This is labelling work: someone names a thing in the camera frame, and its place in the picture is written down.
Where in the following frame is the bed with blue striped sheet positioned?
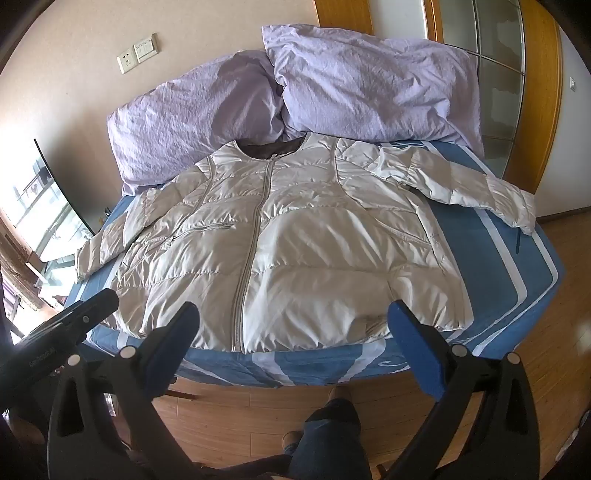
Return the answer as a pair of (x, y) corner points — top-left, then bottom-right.
(62, 138), (566, 388)

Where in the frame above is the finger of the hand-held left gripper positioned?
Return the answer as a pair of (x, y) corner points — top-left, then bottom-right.
(69, 289), (120, 330)

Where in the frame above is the lilac pillow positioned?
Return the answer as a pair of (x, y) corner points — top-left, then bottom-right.
(107, 50), (284, 197)
(262, 24), (485, 155)

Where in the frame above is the white light switch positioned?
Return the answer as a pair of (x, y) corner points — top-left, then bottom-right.
(134, 33), (158, 63)

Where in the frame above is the window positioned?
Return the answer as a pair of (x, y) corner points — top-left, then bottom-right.
(0, 137), (95, 324)

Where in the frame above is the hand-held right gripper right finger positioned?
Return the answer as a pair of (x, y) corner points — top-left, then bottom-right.
(387, 300), (552, 480)

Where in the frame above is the wooden wall panel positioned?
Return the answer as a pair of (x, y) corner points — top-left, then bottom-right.
(314, 0), (375, 35)

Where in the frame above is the white puffer jacket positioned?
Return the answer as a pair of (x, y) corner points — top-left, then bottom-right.
(76, 133), (537, 355)

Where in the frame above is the person's leg in jeans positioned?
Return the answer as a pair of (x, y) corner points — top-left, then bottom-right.
(285, 398), (372, 480)

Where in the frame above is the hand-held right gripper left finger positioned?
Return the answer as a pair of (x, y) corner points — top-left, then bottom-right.
(47, 302), (201, 480)

